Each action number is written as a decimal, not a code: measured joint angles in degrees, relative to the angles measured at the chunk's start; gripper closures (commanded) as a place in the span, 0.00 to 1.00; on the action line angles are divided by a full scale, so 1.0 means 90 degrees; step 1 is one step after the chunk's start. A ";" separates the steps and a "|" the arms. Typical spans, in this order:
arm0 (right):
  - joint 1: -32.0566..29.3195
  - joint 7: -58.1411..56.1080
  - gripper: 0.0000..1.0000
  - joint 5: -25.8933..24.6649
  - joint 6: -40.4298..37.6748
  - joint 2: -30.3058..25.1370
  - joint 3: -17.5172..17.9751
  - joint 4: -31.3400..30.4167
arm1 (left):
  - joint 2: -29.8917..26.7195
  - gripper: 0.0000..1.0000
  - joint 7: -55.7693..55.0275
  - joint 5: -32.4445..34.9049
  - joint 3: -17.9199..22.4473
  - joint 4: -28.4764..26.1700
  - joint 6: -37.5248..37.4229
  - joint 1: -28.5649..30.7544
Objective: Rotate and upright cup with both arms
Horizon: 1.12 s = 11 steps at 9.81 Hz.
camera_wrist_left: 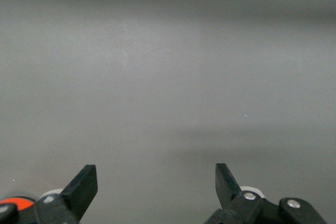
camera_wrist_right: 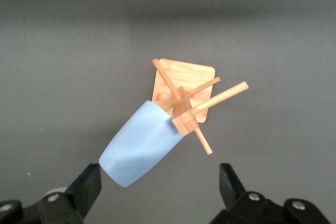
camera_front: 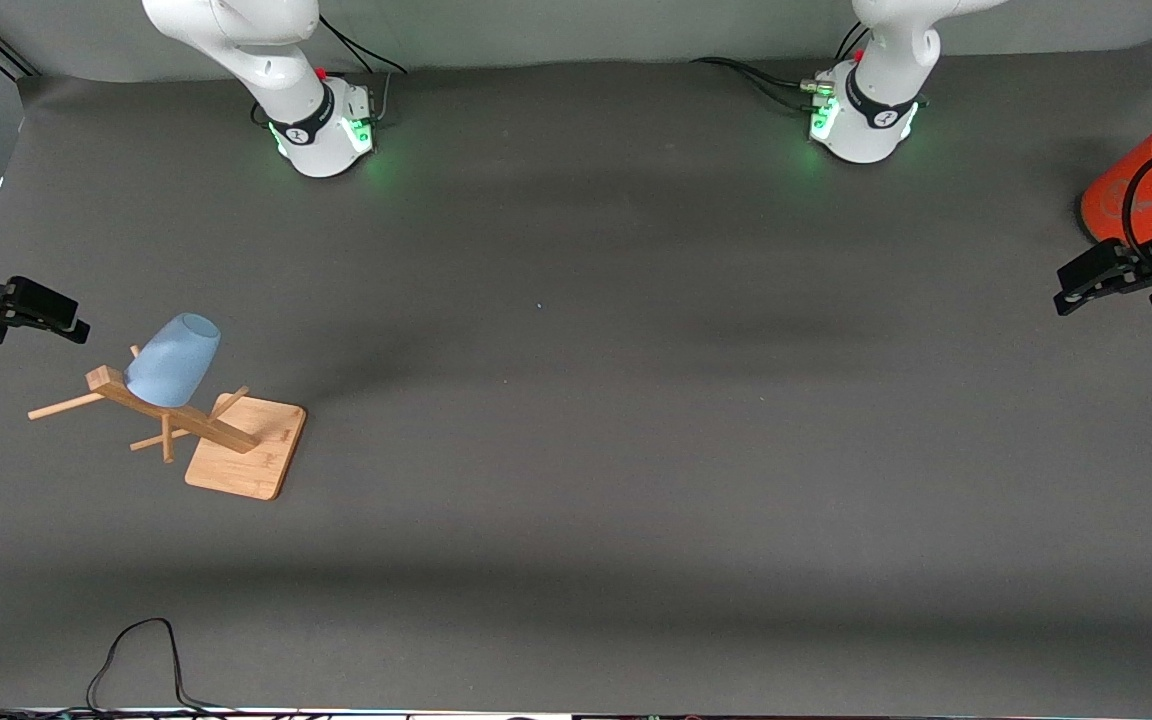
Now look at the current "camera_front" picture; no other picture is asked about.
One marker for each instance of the light blue cup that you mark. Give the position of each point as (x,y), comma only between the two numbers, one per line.
(171,365)

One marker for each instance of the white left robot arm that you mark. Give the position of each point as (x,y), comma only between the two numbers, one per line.
(881,90)

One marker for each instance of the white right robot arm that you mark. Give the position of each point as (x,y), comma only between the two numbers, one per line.
(266,60)

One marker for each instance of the wooden cup rack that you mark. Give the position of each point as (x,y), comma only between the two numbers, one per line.
(246,455)

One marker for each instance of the orange cylindrical container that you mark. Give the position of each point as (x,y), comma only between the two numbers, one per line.
(1104,203)

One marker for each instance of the dark grey table mat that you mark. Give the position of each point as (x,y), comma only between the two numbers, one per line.
(576,500)

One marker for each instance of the aluminium frame rail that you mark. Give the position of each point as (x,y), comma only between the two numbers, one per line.
(1,48)

